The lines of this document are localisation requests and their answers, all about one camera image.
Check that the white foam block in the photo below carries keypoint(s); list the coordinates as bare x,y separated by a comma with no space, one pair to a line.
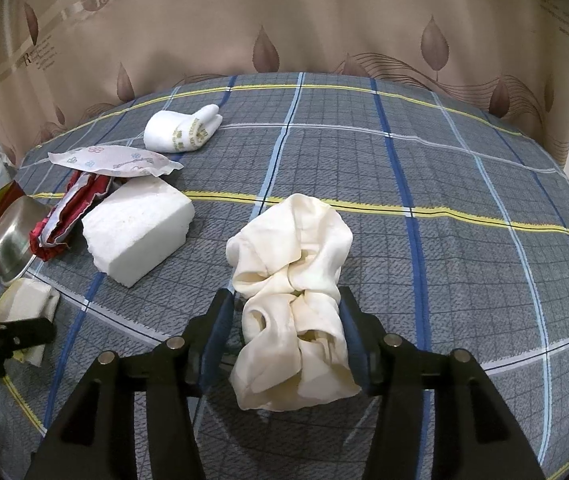
134,230

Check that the stainless steel bowl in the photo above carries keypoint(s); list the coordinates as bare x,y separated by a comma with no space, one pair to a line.
12,240

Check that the cream silk scarf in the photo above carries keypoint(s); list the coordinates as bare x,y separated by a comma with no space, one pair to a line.
289,240

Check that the red patterned cloth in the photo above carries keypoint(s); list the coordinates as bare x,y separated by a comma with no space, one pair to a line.
59,225

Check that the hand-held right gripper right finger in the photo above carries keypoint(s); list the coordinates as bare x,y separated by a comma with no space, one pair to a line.
357,340

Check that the white towel gold print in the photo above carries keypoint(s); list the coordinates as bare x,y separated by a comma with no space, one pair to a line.
169,132

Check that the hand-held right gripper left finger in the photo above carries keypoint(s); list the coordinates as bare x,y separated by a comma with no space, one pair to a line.
217,340

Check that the white floral print packet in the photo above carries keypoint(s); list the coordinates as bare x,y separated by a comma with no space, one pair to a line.
114,157

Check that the beige leaf print curtain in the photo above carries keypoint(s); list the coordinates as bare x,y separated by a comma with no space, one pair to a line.
314,10

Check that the white towel yellow trim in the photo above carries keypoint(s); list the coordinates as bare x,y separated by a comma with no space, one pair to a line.
29,300

